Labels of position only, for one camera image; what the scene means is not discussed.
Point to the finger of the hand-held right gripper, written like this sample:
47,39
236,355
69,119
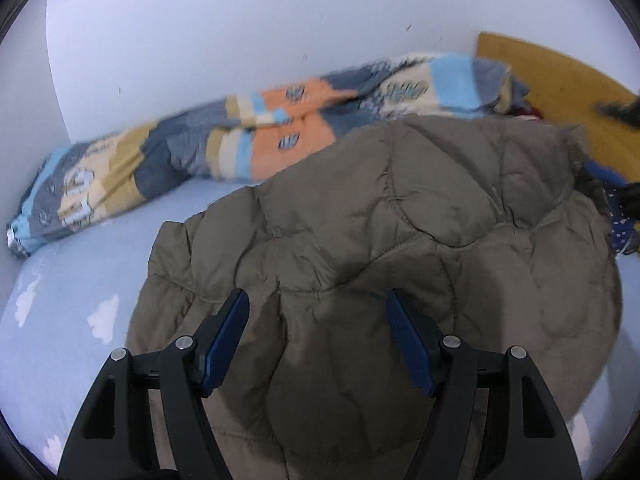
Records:
605,172
620,110

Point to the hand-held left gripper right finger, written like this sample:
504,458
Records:
410,340

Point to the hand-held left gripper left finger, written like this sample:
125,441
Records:
225,340

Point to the olive hooded puffer jacket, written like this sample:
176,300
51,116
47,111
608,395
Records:
400,210

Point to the wooden headboard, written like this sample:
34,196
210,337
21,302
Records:
550,80

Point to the blue cloud print bed sheet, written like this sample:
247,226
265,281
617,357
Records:
75,280

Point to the striped cartoon print quilt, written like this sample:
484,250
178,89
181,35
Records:
200,150

